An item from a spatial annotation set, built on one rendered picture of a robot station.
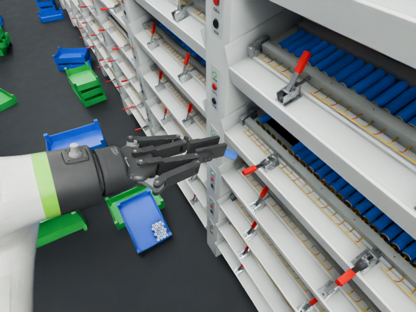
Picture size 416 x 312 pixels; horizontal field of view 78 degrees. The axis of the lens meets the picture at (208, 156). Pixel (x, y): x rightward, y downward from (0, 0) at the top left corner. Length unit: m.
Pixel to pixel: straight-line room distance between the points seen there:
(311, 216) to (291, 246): 0.19
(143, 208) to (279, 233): 1.00
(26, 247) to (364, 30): 0.55
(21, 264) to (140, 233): 1.12
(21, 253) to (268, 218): 0.58
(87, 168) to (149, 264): 1.20
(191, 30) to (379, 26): 0.49
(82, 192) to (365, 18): 0.40
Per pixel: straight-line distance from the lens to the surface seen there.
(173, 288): 1.48
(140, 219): 1.59
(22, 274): 0.50
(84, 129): 1.76
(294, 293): 0.93
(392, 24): 0.36
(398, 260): 0.58
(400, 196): 0.43
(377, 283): 0.58
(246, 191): 0.82
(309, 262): 0.76
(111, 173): 0.40
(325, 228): 0.59
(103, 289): 1.57
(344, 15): 0.39
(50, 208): 0.39
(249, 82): 0.55
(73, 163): 0.39
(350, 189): 0.61
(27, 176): 0.38
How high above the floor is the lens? 1.43
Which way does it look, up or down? 49 degrees down
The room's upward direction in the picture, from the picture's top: straight up
